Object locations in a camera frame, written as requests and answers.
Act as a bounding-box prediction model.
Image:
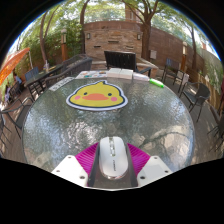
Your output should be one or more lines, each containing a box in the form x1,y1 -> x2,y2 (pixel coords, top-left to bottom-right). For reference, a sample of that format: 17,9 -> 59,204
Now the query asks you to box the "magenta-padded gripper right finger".
124,143 -> 174,188

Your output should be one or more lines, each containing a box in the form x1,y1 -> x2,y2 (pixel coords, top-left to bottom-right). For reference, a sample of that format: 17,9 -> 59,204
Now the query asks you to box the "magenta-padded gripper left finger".
51,142 -> 101,188

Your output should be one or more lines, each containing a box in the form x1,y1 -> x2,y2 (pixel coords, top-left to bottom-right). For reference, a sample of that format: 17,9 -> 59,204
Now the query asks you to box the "white computer mouse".
98,135 -> 130,181

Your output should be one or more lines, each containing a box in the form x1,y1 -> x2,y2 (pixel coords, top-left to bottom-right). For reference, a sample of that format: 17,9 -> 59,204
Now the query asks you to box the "yellow duck-shaped mouse pad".
65,79 -> 129,112

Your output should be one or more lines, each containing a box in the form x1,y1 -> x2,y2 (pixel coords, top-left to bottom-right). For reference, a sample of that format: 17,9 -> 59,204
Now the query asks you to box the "black metal mesh chair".
0,103 -> 33,139

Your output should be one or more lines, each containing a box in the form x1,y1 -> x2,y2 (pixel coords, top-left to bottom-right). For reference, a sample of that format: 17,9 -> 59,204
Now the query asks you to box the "green marker block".
148,78 -> 165,89

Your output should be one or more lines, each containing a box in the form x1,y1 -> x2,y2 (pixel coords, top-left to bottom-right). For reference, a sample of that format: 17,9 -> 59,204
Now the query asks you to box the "white licence plate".
49,76 -> 76,93

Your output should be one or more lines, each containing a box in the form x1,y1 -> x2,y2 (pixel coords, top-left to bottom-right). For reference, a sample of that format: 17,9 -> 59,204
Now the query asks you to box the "small closed booklet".
132,72 -> 150,82

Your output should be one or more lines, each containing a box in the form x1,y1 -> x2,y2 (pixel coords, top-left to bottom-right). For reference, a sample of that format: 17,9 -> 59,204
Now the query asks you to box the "colourful picture sheet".
75,70 -> 109,80

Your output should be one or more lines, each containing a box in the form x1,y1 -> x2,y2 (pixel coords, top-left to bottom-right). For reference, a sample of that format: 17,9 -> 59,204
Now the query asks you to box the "open white book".
106,67 -> 134,80

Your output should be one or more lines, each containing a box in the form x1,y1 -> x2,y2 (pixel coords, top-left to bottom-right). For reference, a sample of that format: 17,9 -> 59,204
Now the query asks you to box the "grey mesh patio chair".
179,82 -> 212,123

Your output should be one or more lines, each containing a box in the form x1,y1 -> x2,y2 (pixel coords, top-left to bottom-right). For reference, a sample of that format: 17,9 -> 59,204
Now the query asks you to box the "grey wicker chair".
43,57 -> 94,89

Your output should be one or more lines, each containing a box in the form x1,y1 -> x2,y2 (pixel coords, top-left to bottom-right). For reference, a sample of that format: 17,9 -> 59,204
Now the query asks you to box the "dark round patio table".
23,64 -> 64,101

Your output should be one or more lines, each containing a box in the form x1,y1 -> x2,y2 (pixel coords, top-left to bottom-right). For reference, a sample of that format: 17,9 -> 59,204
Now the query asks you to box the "black metal armchair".
162,58 -> 186,93

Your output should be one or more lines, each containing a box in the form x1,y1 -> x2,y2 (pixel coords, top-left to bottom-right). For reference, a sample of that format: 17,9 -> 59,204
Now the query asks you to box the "blue chair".
24,67 -> 40,83

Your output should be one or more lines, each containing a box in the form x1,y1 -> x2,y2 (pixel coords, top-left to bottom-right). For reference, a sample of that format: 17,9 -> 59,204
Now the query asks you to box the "black slatted chair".
103,50 -> 153,78

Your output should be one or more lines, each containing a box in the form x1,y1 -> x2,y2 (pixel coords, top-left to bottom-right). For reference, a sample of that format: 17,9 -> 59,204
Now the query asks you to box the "person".
12,72 -> 24,86

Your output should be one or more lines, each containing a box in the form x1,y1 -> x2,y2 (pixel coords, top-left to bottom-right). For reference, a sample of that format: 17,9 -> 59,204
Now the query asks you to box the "large tree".
123,0 -> 168,62

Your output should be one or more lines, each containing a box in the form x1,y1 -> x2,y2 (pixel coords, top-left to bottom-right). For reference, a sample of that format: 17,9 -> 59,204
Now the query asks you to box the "orange parasol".
0,47 -> 31,87

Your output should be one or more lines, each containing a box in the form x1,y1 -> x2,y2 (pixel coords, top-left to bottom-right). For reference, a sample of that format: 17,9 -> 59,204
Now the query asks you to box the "slim leaning tree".
79,0 -> 92,54

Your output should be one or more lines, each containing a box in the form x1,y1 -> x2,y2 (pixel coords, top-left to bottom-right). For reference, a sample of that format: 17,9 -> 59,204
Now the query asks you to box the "wooden lamp post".
180,41 -> 189,73
60,28 -> 68,63

